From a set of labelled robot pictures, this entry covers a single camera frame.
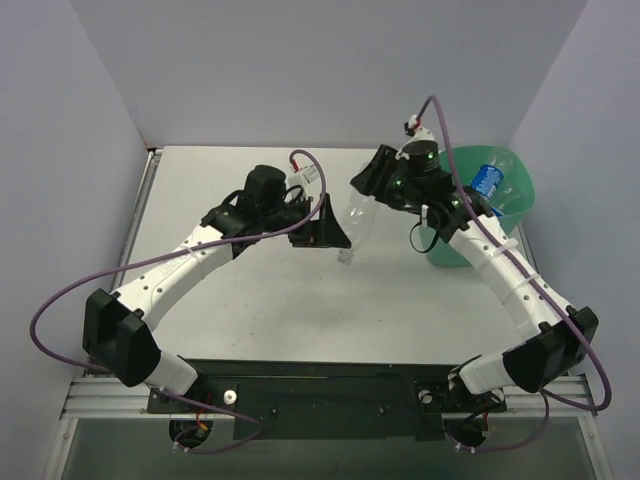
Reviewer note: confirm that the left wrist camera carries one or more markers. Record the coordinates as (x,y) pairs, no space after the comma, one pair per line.
(302,175)

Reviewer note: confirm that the Pepsi bottle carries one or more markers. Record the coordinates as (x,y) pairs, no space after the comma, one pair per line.
(494,179)

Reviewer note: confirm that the green plastic bin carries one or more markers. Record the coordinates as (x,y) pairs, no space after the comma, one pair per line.
(468,160)

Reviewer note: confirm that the aluminium rail left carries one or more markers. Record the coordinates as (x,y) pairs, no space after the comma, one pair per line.
(104,398)

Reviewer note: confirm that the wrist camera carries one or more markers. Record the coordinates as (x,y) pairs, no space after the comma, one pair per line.
(302,175)
(417,135)

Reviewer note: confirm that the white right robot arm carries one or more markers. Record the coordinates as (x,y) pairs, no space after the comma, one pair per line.
(555,336)

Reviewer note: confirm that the clear unlabelled bottle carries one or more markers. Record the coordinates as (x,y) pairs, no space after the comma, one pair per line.
(357,223)

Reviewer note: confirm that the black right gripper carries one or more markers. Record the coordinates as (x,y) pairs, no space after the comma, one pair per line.
(382,171)

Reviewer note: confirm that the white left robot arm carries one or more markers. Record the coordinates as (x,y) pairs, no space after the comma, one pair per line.
(118,326)

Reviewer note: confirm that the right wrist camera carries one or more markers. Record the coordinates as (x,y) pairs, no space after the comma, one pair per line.
(417,135)

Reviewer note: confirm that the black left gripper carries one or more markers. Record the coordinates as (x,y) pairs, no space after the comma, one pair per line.
(316,223)

